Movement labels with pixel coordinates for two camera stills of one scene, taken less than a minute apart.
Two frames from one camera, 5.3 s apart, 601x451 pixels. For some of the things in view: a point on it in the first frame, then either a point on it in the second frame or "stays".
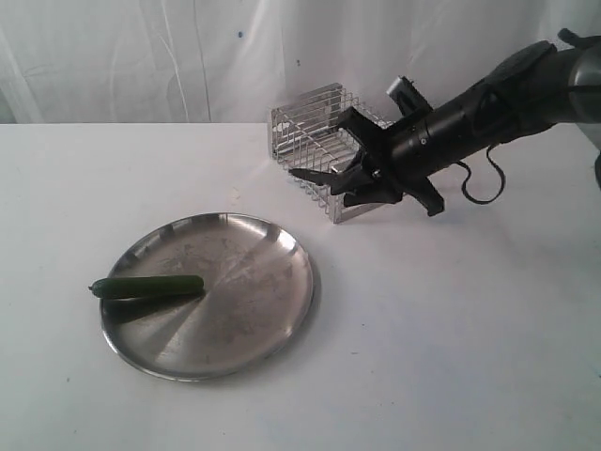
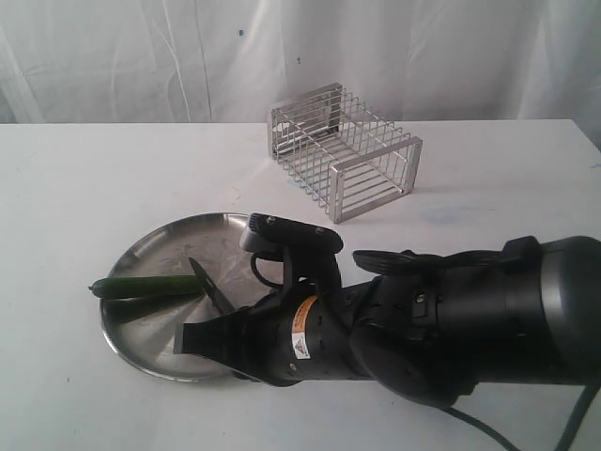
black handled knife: [321, 178] → [221, 303]
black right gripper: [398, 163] → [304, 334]
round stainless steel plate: [256, 295] stays
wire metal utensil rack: [306, 135] stays
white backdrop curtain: [228, 62] stays
